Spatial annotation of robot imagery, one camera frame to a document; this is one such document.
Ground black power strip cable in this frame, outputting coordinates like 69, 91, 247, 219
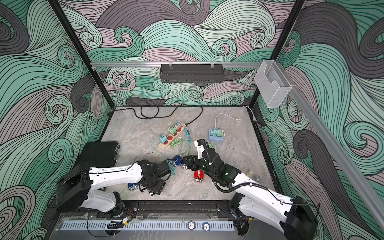
113, 105, 204, 125

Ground teal USB charger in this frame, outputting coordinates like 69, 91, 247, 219
160, 135, 168, 145

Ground white power strip cable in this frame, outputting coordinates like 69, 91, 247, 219
214, 105, 256, 130

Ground pink USB charger right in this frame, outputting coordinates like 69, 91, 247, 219
175, 123, 182, 132

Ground clear acrylic wall holder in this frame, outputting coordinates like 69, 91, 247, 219
254, 60, 292, 108

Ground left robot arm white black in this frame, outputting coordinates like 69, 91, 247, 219
54, 160, 172, 215

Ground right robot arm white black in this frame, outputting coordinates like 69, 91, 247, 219
183, 149, 319, 240

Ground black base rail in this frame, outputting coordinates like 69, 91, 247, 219
56, 199, 298, 218

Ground black wall shelf tray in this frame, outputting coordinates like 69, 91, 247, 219
160, 64, 225, 83

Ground green USB charger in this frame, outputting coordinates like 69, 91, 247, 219
169, 127, 177, 136

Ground small cream plug adapter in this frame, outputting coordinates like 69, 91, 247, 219
246, 170, 253, 177

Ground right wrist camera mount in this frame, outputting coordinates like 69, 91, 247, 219
195, 139, 208, 160

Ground perforated white cable duct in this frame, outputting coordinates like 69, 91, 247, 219
60, 220, 235, 232

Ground aluminium wall rail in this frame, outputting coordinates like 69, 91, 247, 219
90, 61, 263, 69

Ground beige power strip red sockets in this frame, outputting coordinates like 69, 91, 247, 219
158, 122, 186, 150

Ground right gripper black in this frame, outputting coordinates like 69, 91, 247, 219
182, 154, 218, 177

